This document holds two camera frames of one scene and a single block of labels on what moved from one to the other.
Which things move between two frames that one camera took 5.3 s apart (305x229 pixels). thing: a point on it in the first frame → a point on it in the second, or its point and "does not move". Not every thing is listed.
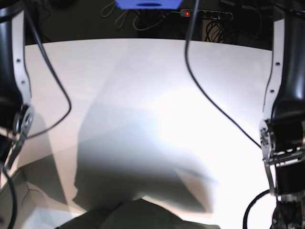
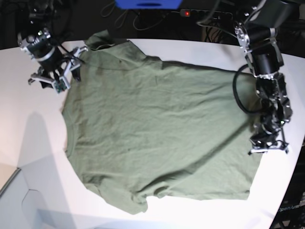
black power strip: [207, 14] does not move
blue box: [148, 5] does not move
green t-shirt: [136, 214] → [136, 128]
